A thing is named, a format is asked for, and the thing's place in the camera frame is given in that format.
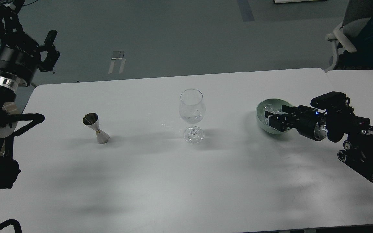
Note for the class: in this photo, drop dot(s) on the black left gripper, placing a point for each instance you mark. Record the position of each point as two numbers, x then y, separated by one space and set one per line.
20 54

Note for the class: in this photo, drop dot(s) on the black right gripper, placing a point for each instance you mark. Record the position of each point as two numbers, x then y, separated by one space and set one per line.
308 122

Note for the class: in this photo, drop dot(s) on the clear ice cubes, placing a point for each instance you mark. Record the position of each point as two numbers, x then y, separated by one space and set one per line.
269 108

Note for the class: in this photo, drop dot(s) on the steel double jigger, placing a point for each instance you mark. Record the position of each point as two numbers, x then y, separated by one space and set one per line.
92 121

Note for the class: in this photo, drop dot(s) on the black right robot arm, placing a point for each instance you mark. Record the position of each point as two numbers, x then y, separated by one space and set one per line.
329 116

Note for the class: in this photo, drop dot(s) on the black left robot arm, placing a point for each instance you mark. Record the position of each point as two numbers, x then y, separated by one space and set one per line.
12 125

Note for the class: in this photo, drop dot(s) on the clear wine glass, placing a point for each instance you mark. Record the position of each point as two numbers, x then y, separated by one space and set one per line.
192 110

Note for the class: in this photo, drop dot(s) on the green bowl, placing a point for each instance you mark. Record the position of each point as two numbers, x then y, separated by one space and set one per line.
277 103

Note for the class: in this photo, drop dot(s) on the grey office chair right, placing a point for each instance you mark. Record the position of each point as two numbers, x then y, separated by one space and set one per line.
357 15

